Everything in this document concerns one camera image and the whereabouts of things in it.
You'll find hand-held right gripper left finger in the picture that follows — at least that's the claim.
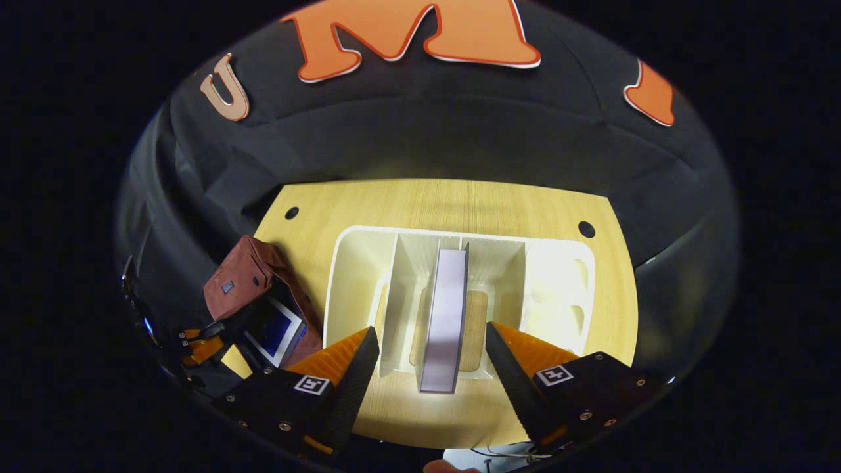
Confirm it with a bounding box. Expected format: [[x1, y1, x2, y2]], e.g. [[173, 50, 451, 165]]
[[213, 326, 381, 459]]

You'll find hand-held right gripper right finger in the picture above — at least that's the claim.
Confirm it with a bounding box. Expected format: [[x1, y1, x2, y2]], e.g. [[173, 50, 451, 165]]
[[484, 321, 662, 455]]

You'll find blue cover book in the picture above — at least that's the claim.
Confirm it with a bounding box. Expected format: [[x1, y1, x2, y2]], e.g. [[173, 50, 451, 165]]
[[244, 296, 309, 369]]

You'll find maroon schoolbag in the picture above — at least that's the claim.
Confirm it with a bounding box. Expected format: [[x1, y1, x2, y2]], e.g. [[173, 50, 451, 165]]
[[202, 235, 324, 369]]

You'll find white bookshelf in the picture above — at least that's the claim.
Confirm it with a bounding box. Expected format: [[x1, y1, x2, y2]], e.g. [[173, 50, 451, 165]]
[[324, 225, 597, 395]]

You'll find grey cover book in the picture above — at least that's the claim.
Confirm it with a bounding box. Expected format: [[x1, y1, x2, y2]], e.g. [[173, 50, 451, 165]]
[[419, 243, 470, 395]]

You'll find black backdrop cloth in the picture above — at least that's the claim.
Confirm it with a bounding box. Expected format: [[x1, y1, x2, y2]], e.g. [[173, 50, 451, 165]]
[[115, 0, 740, 395]]

